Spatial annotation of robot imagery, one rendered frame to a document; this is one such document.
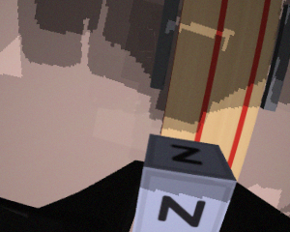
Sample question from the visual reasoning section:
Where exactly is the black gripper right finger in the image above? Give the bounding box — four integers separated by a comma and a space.
219, 182, 290, 232

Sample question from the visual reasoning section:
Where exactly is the tan strip with red stripes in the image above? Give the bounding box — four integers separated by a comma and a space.
160, 0, 283, 181

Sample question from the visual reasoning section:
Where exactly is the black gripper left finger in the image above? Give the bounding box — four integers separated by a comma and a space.
0, 159, 145, 232

